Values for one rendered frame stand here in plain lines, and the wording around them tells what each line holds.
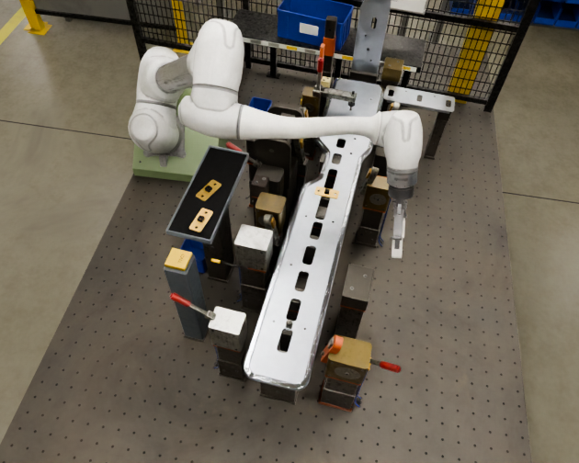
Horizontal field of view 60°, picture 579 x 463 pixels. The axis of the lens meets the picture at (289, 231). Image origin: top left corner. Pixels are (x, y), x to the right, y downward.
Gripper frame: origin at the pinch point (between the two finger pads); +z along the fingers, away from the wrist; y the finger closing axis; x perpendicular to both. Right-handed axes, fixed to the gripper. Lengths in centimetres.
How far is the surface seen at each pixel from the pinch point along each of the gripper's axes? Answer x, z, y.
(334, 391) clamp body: -15.4, 36.1, 30.4
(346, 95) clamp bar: -26, -34, -57
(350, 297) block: -12.2, 9.0, 19.0
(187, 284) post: -57, 0, 34
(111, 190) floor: -177, 33, -104
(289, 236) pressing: -34.8, -0.7, 1.8
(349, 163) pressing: -20.5, -14.2, -33.6
